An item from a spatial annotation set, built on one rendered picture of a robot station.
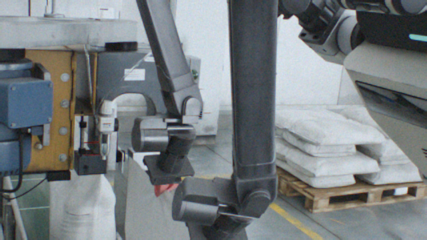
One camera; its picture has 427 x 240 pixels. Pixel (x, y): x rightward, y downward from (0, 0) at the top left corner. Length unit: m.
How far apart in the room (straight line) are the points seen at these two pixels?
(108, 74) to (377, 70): 0.68
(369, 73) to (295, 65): 5.47
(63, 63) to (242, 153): 0.76
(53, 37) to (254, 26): 0.68
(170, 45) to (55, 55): 0.42
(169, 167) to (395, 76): 0.48
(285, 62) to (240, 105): 5.81
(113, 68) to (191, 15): 3.81
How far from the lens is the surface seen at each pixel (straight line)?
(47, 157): 1.45
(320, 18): 1.24
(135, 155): 1.50
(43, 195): 3.05
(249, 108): 0.69
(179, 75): 1.07
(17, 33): 1.17
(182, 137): 1.09
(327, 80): 6.90
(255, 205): 0.79
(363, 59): 1.17
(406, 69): 1.08
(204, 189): 0.81
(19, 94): 1.13
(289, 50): 6.50
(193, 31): 5.23
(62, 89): 1.42
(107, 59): 1.42
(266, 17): 0.62
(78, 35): 1.30
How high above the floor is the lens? 1.51
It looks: 14 degrees down
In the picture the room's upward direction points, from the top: 5 degrees clockwise
